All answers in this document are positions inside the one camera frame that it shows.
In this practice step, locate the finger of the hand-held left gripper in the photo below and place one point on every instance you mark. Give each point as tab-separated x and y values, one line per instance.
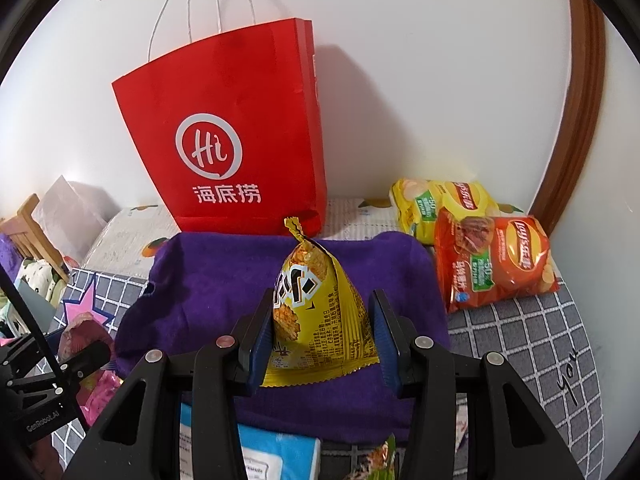
87	357

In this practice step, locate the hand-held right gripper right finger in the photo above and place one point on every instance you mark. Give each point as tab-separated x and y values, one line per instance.
386	345

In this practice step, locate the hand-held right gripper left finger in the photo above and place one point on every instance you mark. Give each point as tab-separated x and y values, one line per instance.
261	345

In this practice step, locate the pink printed snack packet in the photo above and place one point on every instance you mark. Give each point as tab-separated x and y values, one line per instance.
80	327

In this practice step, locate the purple snack packet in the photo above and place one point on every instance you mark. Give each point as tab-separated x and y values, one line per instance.
102	400

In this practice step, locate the yellow triangular snack packet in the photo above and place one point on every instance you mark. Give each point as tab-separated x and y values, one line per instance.
325	320

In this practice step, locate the green snack packet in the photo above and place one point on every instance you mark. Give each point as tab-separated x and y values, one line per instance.
377	460

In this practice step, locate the purple towel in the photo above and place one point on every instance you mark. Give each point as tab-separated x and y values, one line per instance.
210	285

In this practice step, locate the cartoon print cloth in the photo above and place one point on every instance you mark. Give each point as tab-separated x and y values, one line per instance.
37	277

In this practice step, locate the blue tissue pack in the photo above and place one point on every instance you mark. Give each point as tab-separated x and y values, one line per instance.
270	452

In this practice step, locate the grey checked bedsheet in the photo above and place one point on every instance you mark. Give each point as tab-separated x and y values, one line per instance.
520	355

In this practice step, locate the orange chips bag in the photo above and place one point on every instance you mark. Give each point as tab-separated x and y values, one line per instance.
495	260

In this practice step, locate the wooden chair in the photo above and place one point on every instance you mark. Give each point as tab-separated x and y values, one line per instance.
25	232

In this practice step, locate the white plastic bag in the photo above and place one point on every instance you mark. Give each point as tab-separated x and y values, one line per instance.
70	215

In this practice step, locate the yellow chips bag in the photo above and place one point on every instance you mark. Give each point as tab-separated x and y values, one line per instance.
440	205

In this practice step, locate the red paper bag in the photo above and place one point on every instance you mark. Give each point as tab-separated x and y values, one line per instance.
225	125

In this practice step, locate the wooden door frame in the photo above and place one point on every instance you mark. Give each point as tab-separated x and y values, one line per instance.
580	85

